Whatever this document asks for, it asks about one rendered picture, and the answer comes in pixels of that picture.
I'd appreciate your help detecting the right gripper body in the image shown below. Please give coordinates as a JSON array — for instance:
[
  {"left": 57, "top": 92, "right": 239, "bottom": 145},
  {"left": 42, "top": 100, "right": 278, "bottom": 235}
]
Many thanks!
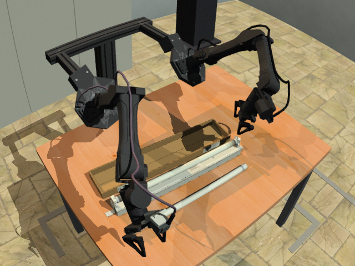
[{"left": 122, "top": 207, "right": 169, "bottom": 239}]

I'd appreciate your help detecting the brown cardboard carton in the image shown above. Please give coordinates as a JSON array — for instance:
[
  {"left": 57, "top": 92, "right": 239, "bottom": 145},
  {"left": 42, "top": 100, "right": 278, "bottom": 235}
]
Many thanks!
[{"left": 89, "top": 119, "right": 231, "bottom": 199}]

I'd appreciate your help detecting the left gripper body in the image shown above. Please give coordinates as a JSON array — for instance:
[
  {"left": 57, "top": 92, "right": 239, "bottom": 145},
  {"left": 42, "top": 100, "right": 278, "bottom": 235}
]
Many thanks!
[{"left": 238, "top": 98, "right": 258, "bottom": 127}]

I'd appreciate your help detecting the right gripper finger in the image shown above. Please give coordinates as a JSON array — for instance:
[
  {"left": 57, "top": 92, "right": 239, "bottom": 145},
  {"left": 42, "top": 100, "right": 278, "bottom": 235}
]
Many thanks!
[
  {"left": 123, "top": 236, "right": 146, "bottom": 257},
  {"left": 154, "top": 231, "right": 166, "bottom": 242}
]

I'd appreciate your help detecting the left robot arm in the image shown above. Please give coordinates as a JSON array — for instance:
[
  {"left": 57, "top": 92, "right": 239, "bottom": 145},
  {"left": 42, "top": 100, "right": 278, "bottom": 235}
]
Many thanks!
[{"left": 175, "top": 29, "right": 280, "bottom": 124}]

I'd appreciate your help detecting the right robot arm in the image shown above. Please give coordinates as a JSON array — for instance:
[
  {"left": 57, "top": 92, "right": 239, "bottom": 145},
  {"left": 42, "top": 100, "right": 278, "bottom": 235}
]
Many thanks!
[{"left": 79, "top": 83, "right": 151, "bottom": 209}]

